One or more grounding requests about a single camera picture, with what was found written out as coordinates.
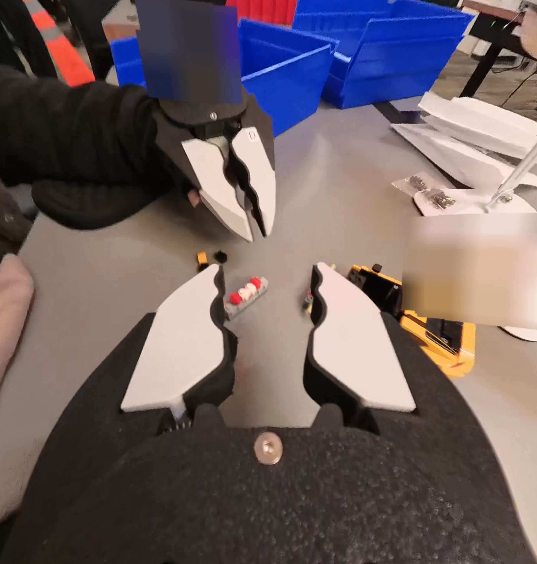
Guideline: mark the person's left hand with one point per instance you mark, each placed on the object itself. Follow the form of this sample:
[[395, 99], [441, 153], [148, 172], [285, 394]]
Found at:
[[194, 198]]

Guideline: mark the small Lego pieces pile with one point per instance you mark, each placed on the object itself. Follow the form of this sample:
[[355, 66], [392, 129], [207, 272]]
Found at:
[[202, 261]]

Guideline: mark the wooden side table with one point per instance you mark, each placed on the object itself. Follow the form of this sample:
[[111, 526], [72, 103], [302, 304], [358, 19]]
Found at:
[[118, 31]]

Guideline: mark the black lego piece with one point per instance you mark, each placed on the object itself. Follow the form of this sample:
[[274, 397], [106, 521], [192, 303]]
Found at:
[[220, 256]]

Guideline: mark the yellow lego car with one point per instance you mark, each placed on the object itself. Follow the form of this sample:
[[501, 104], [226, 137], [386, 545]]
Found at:
[[436, 343]]

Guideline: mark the person's black fleece jacket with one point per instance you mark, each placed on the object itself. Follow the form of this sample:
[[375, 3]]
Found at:
[[4, 220]]

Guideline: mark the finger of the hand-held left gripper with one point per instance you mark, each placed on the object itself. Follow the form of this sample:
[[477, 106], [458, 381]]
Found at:
[[259, 176], [211, 176]]

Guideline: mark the black desk leg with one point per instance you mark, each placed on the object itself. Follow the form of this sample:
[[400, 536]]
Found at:
[[484, 61]]

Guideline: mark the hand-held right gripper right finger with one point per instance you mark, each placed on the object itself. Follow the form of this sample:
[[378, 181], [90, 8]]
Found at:
[[361, 352]]

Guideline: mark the metal rod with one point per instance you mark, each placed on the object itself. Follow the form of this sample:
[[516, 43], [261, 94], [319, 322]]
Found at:
[[522, 167]]

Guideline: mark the red white lego assembly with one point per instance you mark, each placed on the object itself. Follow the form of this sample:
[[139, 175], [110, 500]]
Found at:
[[246, 297]]

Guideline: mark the red storage bin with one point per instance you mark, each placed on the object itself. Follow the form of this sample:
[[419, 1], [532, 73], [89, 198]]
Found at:
[[264, 11]]

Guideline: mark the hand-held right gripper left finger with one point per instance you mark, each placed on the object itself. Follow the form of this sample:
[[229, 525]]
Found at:
[[180, 348]]

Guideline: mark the person's left forearm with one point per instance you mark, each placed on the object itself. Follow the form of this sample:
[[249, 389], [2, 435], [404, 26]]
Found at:
[[74, 132]]

